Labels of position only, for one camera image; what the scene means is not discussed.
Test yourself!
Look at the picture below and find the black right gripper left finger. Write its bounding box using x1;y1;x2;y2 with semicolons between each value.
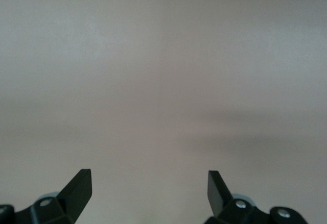
0;168;93;224

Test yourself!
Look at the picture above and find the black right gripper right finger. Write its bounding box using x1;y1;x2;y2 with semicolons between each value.
203;170;308;224

